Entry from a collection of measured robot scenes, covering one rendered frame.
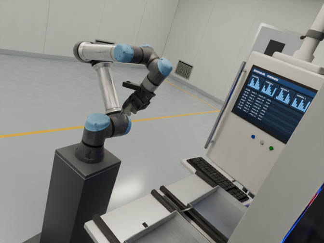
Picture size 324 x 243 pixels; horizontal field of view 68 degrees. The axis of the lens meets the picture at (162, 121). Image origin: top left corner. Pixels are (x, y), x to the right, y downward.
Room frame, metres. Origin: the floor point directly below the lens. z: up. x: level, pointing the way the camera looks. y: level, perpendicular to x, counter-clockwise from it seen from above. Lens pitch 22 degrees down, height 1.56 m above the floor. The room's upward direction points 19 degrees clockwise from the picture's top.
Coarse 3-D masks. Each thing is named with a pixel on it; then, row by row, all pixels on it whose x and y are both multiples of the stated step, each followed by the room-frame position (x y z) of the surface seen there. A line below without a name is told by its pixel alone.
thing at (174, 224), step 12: (168, 216) 0.72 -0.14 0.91; (180, 216) 0.73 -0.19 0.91; (156, 228) 0.67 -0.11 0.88; (168, 228) 0.69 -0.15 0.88; (180, 228) 0.71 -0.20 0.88; (192, 228) 0.70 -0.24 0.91; (132, 240) 0.57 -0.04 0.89; (144, 240) 0.60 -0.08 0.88; (156, 240) 0.62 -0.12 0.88; (168, 240) 0.63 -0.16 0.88; (180, 240) 0.65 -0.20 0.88; (192, 240) 0.67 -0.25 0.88; (204, 240) 0.66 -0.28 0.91
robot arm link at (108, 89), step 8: (96, 64) 1.28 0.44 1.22; (104, 64) 1.29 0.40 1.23; (112, 64) 1.35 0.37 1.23; (96, 72) 1.29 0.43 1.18; (104, 72) 1.28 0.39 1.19; (104, 80) 1.26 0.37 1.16; (112, 80) 1.29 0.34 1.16; (104, 88) 1.24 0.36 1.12; (112, 88) 1.26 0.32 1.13; (104, 96) 1.23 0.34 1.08; (112, 96) 1.23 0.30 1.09; (104, 104) 1.22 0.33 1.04; (112, 104) 1.21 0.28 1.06; (112, 112) 1.17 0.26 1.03; (120, 112) 1.19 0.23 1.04; (112, 120) 1.13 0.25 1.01; (120, 120) 1.17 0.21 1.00; (128, 120) 1.21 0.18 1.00; (120, 128) 1.14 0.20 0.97; (128, 128) 1.19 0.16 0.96; (112, 136) 1.12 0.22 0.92
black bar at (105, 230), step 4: (96, 216) 0.61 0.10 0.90; (100, 216) 0.62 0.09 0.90; (96, 220) 0.60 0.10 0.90; (100, 220) 0.60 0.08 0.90; (96, 224) 0.60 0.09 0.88; (100, 224) 0.59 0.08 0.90; (104, 224) 0.59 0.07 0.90; (100, 228) 0.58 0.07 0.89; (104, 228) 0.58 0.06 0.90; (108, 228) 0.58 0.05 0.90; (104, 232) 0.57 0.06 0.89; (108, 232) 0.57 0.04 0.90; (112, 232) 0.57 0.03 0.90; (108, 236) 0.56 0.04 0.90; (112, 236) 0.56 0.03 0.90; (108, 240) 0.55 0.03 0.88; (112, 240) 0.55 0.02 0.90; (116, 240) 0.55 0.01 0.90
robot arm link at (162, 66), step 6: (156, 60) 1.09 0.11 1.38; (162, 60) 1.06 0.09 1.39; (150, 66) 1.08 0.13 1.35; (156, 66) 1.06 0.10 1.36; (162, 66) 1.05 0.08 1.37; (168, 66) 1.06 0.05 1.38; (150, 72) 1.07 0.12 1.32; (156, 72) 1.06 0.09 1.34; (162, 72) 1.05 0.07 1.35; (168, 72) 1.07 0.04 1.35; (150, 78) 1.06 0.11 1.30; (156, 78) 1.06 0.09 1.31; (162, 78) 1.07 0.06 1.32; (156, 84) 1.07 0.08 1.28
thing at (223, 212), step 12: (216, 192) 1.01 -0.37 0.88; (192, 204) 0.86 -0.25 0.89; (204, 204) 0.89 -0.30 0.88; (216, 204) 0.92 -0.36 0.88; (228, 204) 0.95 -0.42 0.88; (240, 204) 0.95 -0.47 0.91; (204, 216) 0.81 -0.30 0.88; (216, 216) 0.84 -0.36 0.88; (228, 216) 0.86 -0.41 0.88; (240, 216) 0.89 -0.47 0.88; (216, 228) 0.73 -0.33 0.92; (228, 228) 0.79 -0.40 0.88; (228, 240) 0.70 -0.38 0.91
